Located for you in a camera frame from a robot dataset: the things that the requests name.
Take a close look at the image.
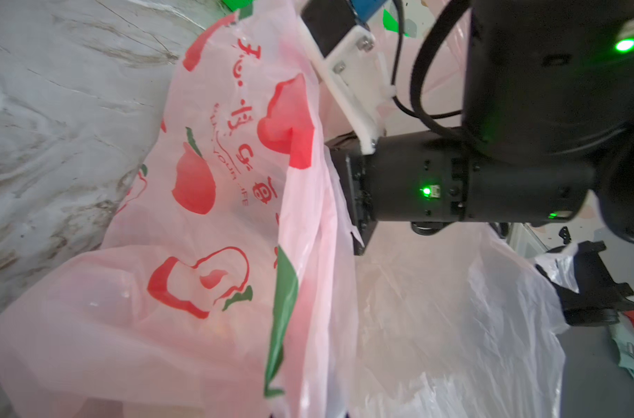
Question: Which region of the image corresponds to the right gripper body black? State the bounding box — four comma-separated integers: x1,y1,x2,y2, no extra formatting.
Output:
327,132,470,255

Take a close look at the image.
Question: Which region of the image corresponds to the pink plastic bag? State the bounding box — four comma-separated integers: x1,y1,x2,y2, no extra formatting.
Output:
0,0,571,418

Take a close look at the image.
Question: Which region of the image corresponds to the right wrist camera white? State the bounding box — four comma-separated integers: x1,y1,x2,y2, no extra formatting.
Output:
299,0,395,155

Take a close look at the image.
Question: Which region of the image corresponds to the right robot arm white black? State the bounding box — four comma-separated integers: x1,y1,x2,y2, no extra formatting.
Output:
329,1,634,254

